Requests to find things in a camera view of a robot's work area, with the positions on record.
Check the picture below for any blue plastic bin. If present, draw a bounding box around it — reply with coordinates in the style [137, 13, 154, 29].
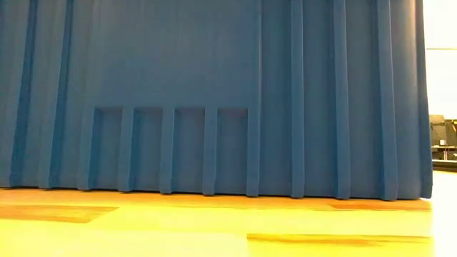
[0, 0, 433, 201]

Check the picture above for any dark background workbench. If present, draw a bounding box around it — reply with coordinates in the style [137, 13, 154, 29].
[430, 114, 457, 172]

